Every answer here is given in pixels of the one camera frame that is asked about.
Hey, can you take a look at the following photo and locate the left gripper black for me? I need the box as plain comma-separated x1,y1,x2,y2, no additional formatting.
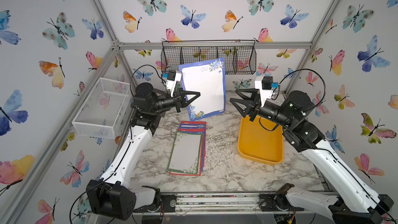
150,90,198,116

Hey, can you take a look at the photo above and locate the red pink stationery paper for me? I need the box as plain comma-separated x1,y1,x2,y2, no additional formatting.
167,129,206,177
181,120,207,166

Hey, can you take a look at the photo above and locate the blue stationery paper stack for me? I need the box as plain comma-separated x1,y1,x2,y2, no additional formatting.
179,58,227,121

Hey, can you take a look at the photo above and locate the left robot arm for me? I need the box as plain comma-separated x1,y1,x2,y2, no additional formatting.
86,83,201,220

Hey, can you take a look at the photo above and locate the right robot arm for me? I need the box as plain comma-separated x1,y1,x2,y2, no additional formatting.
230,89,394,224

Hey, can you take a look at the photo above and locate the yellow storage tray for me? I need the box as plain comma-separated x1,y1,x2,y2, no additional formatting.
237,116,284,166

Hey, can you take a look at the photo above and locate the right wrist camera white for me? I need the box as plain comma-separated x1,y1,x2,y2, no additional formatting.
255,76,279,107

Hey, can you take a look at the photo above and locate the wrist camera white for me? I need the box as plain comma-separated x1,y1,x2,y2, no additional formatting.
162,70,182,97
255,76,279,107

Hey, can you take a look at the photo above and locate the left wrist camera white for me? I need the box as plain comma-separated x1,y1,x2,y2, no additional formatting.
162,70,182,97

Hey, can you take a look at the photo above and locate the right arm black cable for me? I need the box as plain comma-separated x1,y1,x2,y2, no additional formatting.
257,68,396,224

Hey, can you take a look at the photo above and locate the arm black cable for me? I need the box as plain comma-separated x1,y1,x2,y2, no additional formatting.
69,64,165,224
257,68,396,224

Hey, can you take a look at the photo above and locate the black wire wall basket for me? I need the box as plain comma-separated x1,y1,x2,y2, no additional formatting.
157,40,257,75

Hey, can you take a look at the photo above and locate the white mesh wall basket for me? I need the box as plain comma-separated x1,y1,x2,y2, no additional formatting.
72,77,131,139

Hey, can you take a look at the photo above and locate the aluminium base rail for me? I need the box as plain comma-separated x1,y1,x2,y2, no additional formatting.
88,192,346,215

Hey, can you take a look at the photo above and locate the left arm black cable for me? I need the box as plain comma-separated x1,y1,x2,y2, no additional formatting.
69,64,165,224

